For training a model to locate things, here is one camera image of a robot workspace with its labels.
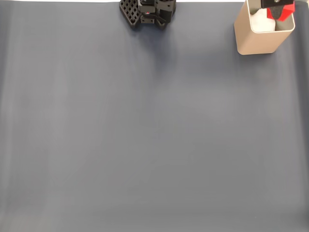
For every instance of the beige metal box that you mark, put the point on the beige metal box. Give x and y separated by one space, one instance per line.
253 43

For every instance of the red cube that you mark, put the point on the red cube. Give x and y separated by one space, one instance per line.
289 10

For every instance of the dark grey mat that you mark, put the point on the dark grey mat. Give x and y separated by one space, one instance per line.
120 133

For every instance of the white crumpled paper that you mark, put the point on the white crumpled paper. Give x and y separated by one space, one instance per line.
262 23

